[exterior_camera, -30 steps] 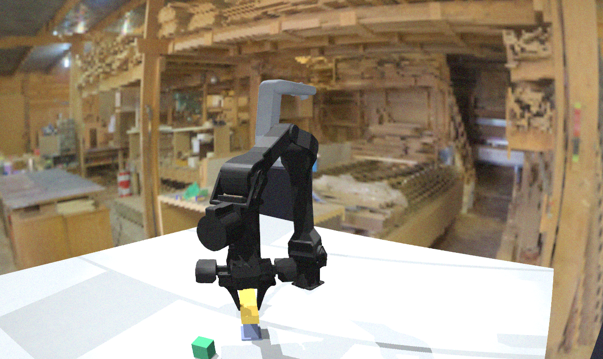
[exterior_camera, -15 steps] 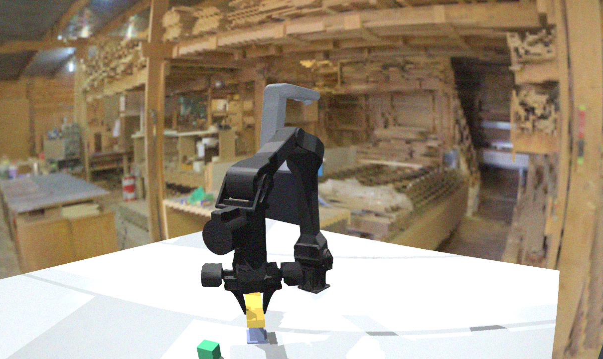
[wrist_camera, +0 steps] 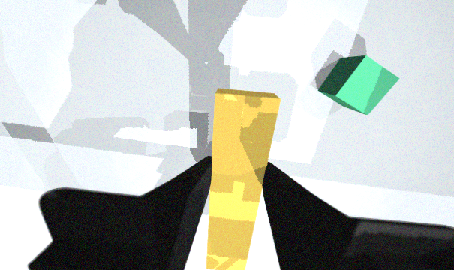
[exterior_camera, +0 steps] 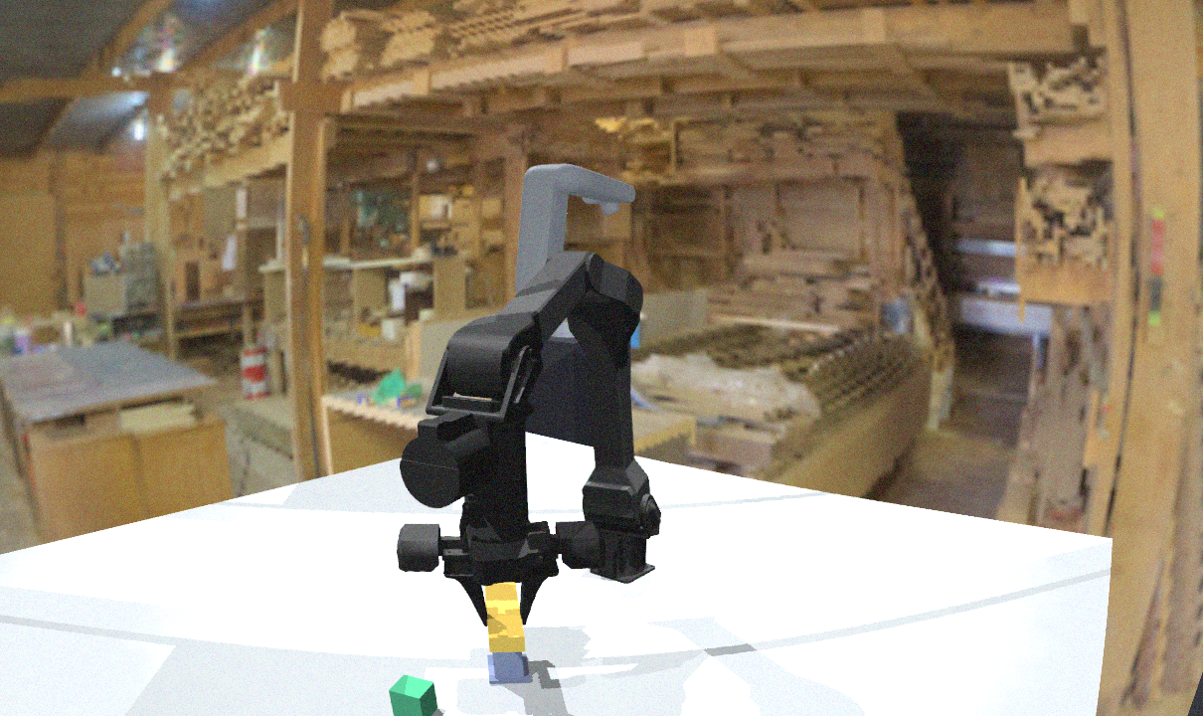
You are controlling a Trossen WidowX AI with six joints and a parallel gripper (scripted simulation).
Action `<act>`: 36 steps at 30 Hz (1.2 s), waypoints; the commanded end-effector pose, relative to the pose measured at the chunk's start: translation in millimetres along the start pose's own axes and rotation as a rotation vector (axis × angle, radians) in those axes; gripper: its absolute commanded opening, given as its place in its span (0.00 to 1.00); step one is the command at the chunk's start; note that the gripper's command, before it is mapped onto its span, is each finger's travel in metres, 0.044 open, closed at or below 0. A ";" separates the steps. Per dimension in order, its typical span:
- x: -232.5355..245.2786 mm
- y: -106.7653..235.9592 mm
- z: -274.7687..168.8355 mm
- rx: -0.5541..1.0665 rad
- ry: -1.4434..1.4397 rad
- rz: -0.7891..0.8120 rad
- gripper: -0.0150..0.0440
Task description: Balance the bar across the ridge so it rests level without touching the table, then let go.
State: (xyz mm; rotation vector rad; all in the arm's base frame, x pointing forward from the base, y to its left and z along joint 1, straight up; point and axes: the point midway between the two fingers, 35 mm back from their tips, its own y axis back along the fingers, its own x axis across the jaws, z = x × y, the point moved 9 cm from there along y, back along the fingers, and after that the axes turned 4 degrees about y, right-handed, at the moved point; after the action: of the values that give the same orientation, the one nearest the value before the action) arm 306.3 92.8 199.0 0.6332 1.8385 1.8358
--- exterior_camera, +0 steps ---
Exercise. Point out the yellow bar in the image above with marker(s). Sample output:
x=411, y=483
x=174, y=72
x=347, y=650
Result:
x=504, y=627

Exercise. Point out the green block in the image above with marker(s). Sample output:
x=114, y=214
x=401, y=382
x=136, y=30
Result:
x=411, y=696

